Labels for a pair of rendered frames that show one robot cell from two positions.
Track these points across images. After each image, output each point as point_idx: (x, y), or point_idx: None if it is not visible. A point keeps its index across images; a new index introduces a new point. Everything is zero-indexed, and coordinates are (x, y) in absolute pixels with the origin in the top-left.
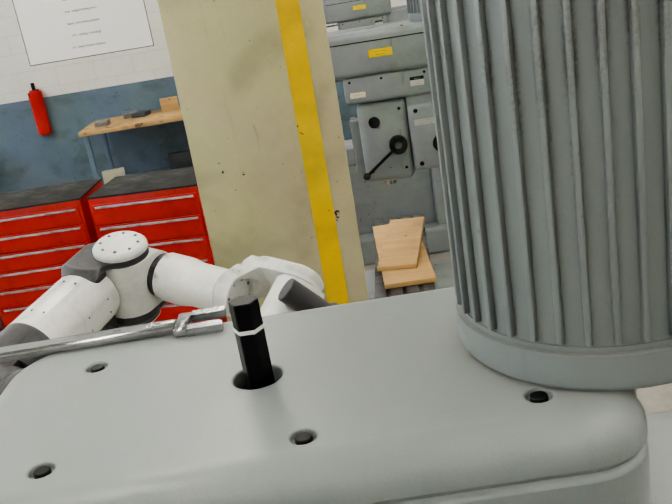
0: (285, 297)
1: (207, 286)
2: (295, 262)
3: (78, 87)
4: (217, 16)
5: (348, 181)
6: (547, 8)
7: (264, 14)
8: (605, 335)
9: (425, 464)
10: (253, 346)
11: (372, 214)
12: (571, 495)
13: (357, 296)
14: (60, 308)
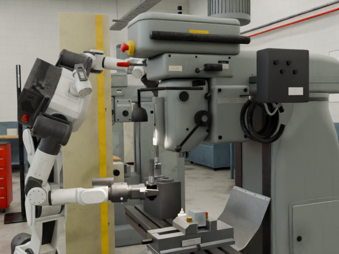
0: (144, 60)
1: (120, 61)
2: (90, 124)
3: None
4: (77, 40)
5: (110, 99)
6: None
7: (92, 43)
8: (234, 10)
9: (214, 18)
10: (181, 13)
11: None
12: (232, 27)
13: (108, 138)
14: (89, 55)
